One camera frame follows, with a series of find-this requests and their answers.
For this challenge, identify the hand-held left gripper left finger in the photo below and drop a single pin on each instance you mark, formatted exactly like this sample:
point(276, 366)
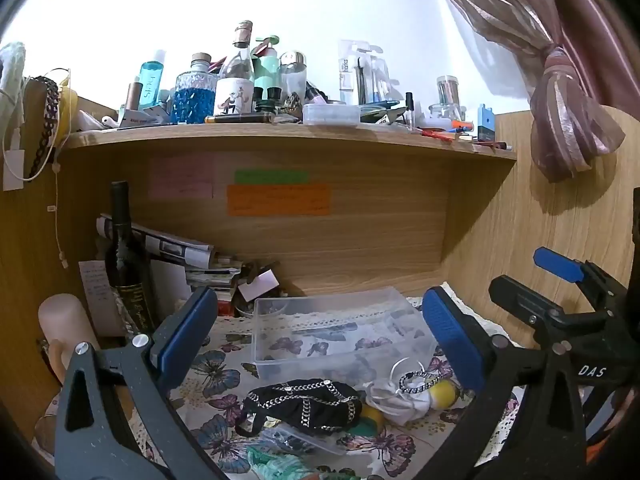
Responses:
point(187, 335)

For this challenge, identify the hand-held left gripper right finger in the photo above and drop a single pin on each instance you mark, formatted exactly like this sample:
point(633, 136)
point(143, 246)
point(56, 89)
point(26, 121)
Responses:
point(452, 340)

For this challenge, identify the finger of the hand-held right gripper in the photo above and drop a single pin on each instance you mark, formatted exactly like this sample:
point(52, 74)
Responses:
point(557, 265)
point(520, 297)

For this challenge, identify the yellow ball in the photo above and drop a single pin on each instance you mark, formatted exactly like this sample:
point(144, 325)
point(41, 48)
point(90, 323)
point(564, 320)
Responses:
point(444, 394)

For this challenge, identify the white cloth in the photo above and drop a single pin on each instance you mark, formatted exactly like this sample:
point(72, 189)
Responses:
point(400, 405)

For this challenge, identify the clear plastic storage box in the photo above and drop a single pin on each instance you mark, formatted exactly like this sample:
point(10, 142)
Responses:
point(345, 330)

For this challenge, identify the green yellow sponge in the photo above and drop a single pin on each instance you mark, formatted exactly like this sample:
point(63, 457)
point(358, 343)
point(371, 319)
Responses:
point(372, 420)

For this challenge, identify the clear plastic bag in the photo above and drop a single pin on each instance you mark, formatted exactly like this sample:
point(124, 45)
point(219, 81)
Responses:
point(305, 440)

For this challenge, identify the green mesh scrunchie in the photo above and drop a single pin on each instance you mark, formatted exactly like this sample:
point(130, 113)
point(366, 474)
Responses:
point(280, 465)

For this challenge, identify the stack of books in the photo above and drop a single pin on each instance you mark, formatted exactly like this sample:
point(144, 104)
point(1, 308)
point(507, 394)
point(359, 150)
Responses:
point(212, 280)

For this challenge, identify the butterfly printed cloth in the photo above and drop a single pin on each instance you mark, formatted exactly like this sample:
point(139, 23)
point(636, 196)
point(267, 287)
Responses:
point(220, 400)

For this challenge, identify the small pink box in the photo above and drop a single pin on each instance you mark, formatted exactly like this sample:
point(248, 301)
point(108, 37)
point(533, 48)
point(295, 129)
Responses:
point(257, 285)

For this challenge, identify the rolled newspaper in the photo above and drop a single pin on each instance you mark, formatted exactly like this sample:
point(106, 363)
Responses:
point(165, 242)

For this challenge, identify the orange clothing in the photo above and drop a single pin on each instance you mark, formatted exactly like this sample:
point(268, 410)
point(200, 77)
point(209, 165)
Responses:
point(602, 452)

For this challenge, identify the dark wine bottle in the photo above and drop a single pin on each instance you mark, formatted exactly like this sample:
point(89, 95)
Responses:
point(125, 260)

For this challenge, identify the white handwritten note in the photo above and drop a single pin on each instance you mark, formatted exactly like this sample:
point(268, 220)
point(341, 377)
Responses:
point(95, 290)

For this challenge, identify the pale pink candle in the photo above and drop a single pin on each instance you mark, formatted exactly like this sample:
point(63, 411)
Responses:
point(62, 322)

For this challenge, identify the pink sticky note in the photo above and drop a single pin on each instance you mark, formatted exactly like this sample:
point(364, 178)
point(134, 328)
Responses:
point(180, 177)

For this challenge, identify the blue pencil sharpener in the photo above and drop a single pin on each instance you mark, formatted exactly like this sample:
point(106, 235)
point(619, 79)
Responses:
point(485, 124)

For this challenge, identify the orange sticky note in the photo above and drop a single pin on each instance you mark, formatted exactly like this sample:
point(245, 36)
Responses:
point(279, 200)

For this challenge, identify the green sticky note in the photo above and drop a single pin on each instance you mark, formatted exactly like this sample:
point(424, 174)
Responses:
point(271, 176)

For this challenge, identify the glass jar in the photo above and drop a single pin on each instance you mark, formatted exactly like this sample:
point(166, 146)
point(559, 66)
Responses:
point(445, 112)

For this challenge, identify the clear cylinder of pencils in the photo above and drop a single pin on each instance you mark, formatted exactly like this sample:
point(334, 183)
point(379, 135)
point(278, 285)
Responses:
point(447, 90)

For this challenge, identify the clear vial black cap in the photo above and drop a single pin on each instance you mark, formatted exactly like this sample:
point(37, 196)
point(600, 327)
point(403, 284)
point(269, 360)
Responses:
point(409, 110)

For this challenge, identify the wooden shelf board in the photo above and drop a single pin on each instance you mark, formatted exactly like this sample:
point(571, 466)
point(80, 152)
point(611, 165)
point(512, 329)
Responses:
point(280, 137)

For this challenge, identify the white toy airplane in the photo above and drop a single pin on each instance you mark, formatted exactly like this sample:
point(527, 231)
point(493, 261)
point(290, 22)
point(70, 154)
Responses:
point(137, 117)

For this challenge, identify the black gold marker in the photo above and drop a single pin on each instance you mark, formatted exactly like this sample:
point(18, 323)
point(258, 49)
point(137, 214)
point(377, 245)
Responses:
point(240, 118)

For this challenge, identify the faceted glass bottle blue liquid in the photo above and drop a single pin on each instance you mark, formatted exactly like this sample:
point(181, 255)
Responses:
point(194, 97)

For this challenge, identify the white charger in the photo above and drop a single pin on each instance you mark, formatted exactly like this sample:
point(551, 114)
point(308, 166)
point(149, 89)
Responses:
point(13, 170)

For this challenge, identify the brown tube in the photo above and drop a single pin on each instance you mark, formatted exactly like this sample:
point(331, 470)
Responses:
point(131, 96)

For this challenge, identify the tall blue liquid bottle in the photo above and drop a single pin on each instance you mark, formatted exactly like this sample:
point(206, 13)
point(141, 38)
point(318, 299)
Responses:
point(150, 85)

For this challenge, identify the clear glass bottle picture label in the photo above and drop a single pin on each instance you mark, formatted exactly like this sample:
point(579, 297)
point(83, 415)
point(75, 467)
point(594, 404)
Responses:
point(235, 85)

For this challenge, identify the yellow headband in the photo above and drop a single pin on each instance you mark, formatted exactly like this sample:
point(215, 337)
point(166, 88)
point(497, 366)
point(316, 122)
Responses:
point(67, 110)

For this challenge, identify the pink curtain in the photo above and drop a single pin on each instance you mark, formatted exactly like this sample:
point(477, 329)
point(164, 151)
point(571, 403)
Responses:
point(500, 15)

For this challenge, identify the clear rectangular plastic case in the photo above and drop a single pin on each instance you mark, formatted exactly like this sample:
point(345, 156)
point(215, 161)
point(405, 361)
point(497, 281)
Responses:
point(330, 114)

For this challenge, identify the brown braided headband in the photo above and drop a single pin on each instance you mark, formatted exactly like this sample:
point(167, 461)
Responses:
point(50, 110)

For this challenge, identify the mint green pump bottle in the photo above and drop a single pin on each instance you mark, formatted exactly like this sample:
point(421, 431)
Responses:
point(267, 70)

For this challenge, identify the clear bottle silver cap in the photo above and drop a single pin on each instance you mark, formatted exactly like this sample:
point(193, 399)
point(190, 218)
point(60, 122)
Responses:
point(292, 77)

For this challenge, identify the clear blister pack black brush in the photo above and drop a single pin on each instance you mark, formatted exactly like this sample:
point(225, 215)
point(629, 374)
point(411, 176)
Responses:
point(352, 75)

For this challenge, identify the white fluffy earmuffs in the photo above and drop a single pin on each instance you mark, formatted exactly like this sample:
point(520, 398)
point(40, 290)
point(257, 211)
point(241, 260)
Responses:
point(11, 80)

